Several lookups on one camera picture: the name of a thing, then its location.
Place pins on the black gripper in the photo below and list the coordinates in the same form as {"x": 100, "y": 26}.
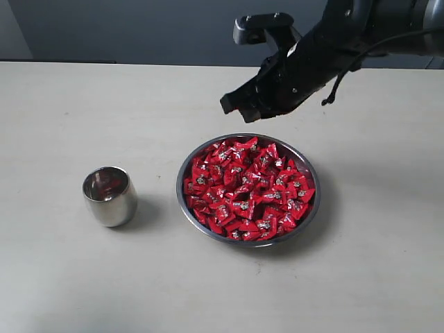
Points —
{"x": 283, "y": 86}

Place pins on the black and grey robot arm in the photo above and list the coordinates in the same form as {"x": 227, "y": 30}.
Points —
{"x": 347, "y": 34}

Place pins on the stainless steel bowl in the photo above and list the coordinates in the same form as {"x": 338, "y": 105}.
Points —
{"x": 302, "y": 164}

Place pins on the pile of red wrapped candies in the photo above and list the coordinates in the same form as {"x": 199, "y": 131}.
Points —
{"x": 247, "y": 191}

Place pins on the stainless steel cup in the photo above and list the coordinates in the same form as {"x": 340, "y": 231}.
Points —
{"x": 116, "y": 211}

